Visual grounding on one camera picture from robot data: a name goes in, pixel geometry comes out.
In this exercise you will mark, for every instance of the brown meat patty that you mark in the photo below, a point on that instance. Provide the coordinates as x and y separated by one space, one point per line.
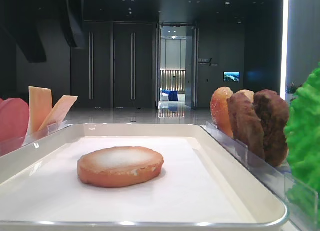
273 112
245 124

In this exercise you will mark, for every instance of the small wall display screen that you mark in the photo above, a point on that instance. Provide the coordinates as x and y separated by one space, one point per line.
231 76

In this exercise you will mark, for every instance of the clear acrylic holder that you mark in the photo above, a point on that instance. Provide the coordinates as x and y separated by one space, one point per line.
11 145
262 163

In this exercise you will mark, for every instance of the blue sofa in hallway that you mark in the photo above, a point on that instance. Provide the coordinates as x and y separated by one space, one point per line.
172 95

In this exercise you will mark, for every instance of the left dark door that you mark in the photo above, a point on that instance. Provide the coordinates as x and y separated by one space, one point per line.
91 67

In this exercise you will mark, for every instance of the potted plant by window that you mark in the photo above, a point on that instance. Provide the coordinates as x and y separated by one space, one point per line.
291 88

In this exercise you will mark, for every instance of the upright orange cheese slice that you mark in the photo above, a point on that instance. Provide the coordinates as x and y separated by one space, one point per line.
40 106

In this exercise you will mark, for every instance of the rear brown meat patty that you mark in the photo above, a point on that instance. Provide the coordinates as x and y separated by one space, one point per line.
273 112

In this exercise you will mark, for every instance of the golden bread bun slice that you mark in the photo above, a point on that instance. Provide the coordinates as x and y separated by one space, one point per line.
219 110

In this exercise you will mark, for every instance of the green lettuce leaf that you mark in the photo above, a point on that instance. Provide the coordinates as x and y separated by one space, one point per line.
302 134

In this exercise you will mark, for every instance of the right dark door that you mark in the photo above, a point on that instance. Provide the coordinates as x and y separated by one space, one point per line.
133 65

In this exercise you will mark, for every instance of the round bread slice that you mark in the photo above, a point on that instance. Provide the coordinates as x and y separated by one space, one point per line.
119 166

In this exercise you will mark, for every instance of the tan bun behind patties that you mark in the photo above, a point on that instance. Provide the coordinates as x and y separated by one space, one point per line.
249 94

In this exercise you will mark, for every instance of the dark door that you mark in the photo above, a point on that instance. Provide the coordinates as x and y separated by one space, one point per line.
133 65
91 67

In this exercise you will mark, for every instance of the right clear acrylic holder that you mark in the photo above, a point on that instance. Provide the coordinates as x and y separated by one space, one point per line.
262 163

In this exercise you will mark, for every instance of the white rectangular serving tray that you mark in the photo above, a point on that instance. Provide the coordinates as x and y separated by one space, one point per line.
202 187

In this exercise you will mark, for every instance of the front brown meat patty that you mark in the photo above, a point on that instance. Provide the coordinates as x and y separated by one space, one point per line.
245 124

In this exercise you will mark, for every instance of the left clear acrylic holder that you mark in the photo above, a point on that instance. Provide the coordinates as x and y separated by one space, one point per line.
11 145

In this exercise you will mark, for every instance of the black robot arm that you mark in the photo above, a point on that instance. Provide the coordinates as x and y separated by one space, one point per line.
21 18

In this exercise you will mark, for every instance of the leaning orange cheese slice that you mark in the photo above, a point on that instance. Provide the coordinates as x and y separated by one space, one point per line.
59 111

